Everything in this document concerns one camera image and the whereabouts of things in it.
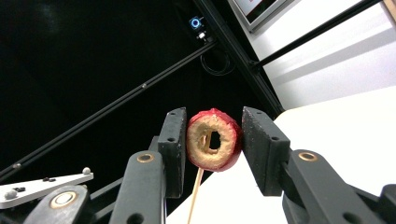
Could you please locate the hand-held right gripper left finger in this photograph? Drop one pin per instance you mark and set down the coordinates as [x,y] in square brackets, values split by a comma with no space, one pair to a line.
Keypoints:
[172,149]

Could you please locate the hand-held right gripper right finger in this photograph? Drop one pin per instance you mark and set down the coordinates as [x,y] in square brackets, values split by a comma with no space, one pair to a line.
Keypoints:
[264,149]

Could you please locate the red cored hawthorn fruit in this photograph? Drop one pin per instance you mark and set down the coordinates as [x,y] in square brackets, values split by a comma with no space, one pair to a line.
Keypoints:
[199,149]

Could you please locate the thin wooden skewer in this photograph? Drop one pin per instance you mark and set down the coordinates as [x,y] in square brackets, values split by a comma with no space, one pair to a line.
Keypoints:
[196,193]

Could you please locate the grey framed monitor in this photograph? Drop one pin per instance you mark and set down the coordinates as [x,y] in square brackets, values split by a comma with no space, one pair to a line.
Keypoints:
[258,12]

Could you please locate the light wooden board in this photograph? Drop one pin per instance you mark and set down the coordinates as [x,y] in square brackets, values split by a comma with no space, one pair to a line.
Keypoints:
[390,7]

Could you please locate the thick black metal frame bar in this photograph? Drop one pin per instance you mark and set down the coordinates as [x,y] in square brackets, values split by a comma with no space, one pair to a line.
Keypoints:
[243,59]

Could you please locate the thin black metal frame bar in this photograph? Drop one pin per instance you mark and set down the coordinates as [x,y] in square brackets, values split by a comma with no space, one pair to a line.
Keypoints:
[311,32]

